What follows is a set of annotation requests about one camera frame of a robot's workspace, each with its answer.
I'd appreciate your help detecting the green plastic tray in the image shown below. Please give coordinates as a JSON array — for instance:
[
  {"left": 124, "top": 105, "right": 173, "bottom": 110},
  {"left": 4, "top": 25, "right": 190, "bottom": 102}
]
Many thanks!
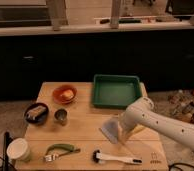
[{"left": 92, "top": 74, "right": 142, "bottom": 109}]

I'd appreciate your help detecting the black stand left edge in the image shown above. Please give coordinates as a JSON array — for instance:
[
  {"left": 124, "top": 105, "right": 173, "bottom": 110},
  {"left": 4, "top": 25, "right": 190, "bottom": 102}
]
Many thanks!
[{"left": 2, "top": 132, "right": 13, "bottom": 171}]

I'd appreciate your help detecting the brown sandwich block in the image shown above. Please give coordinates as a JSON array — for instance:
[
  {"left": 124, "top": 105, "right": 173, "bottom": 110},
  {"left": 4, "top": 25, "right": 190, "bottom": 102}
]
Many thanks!
[{"left": 27, "top": 106, "right": 46, "bottom": 120}]

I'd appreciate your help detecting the yellow bread roll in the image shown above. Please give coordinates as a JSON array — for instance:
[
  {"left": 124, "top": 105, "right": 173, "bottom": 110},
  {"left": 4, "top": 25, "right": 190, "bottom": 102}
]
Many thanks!
[{"left": 62, "top": 89, "right": 74, "bottom": 100}]

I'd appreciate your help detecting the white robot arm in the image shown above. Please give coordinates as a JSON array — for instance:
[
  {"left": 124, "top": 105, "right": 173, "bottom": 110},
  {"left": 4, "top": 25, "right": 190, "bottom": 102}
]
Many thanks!
[{"left": 119, "top": 97, "right": 194, "bottom": 151}]

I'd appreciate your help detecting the small metal cup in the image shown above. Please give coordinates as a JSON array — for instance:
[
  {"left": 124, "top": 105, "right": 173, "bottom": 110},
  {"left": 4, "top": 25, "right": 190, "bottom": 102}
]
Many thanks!
[{"left": 54, "top": 109, "right": 67, "bottom": 125}]

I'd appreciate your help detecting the orange bowl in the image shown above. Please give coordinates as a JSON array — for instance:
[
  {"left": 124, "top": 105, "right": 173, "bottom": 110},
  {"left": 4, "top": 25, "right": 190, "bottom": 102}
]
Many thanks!
[{"left": 52, "top": 84, "right": 77, "bottom": 104}]

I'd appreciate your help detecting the grey towel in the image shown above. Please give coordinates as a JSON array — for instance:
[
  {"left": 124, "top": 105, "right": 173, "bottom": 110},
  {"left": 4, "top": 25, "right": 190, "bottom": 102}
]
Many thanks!
[{"left": 100, "top": 117, "right": 118, "bottom": 144}]

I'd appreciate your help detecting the white lidded container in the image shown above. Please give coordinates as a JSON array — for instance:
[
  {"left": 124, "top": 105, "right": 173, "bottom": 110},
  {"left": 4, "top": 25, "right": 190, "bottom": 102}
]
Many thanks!
[{"left": 7, "top": 138, "right": 31, "bottom": 162}]

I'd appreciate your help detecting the spice jar rack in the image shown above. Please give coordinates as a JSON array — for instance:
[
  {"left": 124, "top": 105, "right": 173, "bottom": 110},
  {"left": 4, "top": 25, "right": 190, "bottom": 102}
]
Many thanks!
[{"left": 168, "top": 90, "right": 194, "bottom": 124}]

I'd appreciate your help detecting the green bean pod toy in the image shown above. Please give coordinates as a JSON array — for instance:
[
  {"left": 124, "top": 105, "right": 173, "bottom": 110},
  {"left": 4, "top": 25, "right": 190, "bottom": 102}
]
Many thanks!
[{"left": 45, "top": 144, "right": 75, "bottom": 154}]

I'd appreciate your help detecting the white handled dish brush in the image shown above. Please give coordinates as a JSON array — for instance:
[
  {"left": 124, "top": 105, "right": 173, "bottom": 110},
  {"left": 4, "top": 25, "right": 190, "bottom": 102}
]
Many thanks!
[{"left": 92, "top": 150, "right": 142, "bottom": 164}]

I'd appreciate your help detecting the black cable on floor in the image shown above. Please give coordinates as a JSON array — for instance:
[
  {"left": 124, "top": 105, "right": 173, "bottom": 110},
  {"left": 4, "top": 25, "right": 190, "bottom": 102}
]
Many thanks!
[{"left": 168, "top": 162, "right": 194, "bottom": 171}]

